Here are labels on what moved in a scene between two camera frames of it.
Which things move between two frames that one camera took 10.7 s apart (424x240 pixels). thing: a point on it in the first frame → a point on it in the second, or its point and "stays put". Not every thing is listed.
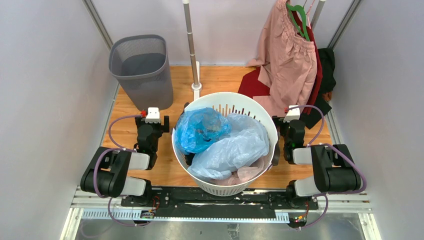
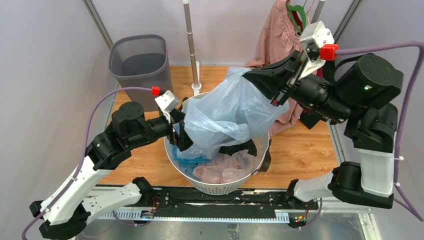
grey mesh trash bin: x=139 y=65 stays put
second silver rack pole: x=317 y=13 stays put
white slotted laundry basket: x=236 y=103 → x=212 y=187
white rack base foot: x=197 y=88 stays put
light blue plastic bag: x=247 y=142 → x=229 y=110
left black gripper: x=162 y=128 → x=184 y=139
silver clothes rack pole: x=186 y=3 stays put
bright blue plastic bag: x=196 y=129 → x=188 y=161
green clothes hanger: x=301 y=9 stays put
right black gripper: x=279 y=121 → x=279 y=80
